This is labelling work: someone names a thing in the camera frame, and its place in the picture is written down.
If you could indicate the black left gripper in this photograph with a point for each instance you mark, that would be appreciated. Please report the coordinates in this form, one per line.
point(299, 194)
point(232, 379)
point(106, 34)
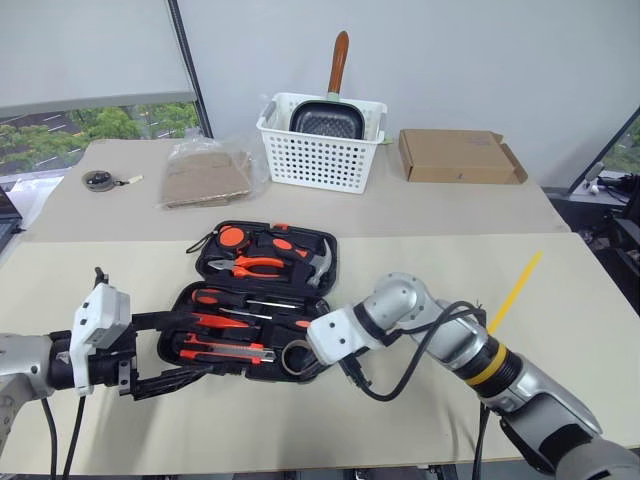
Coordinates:
point(112, 372)

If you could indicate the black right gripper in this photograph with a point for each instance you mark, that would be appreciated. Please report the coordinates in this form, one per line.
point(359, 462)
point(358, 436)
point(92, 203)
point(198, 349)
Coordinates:
point(287, 334)

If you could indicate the roll of clear tape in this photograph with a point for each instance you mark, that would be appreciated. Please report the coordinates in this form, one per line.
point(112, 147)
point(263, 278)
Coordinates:
point(286, 356)

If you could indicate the orange black utility knife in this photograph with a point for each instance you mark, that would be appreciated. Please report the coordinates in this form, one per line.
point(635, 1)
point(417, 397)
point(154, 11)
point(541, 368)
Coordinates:
point(220, 351)

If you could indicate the thin black screwdriver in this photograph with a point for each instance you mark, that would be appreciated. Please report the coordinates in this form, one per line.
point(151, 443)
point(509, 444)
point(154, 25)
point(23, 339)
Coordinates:
point(250, 313)

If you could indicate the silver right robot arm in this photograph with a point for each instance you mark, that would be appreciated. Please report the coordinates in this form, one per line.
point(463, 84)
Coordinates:
point(450, 335)

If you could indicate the black plastic tool case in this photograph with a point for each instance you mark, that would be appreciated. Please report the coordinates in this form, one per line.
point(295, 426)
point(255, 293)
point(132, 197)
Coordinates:
point(305, 260)

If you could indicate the small round black case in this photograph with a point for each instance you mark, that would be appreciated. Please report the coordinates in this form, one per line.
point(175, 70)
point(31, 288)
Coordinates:
point(97, 180)

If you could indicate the black orange claw hammer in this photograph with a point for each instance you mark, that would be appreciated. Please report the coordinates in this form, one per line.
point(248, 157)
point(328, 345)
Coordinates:
point(322, 267)

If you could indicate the orange black tape measure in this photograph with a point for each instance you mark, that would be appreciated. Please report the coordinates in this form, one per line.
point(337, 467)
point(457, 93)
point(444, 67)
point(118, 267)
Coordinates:
point(231, 237)

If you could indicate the small beige tag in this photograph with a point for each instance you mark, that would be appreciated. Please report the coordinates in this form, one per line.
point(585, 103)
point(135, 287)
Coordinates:
point(135, 179)

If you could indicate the clear bag of cardboard sheets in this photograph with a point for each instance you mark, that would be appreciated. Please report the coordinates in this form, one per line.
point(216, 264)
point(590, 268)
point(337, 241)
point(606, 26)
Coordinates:
point(205, 177)

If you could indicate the white perforated plastic basket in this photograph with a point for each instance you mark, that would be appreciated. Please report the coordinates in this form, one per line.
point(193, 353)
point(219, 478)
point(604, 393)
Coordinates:
point(320, 162)

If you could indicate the dark laptop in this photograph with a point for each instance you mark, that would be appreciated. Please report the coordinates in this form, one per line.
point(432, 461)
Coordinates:
point(7, 220)

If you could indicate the flat brown cardboard box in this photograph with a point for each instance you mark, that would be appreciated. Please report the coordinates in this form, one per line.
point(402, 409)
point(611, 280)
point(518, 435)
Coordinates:
point(452, 157)

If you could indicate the dark background equipment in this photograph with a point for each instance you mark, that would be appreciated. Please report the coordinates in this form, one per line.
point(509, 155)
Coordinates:
point(620, 225)

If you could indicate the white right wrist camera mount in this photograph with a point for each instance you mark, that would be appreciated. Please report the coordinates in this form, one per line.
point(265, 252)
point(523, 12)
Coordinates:
point(340, 332)

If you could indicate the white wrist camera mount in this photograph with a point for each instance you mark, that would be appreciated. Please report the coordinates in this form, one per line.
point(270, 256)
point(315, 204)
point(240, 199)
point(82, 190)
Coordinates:
point(340, 332)
point(100, 315)

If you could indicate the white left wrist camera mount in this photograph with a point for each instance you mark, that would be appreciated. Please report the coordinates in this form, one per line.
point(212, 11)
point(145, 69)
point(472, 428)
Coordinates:
point(100, 315)

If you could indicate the dark window frame post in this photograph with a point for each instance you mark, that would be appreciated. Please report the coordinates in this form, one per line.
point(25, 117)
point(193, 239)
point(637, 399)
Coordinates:
point(192, 70)

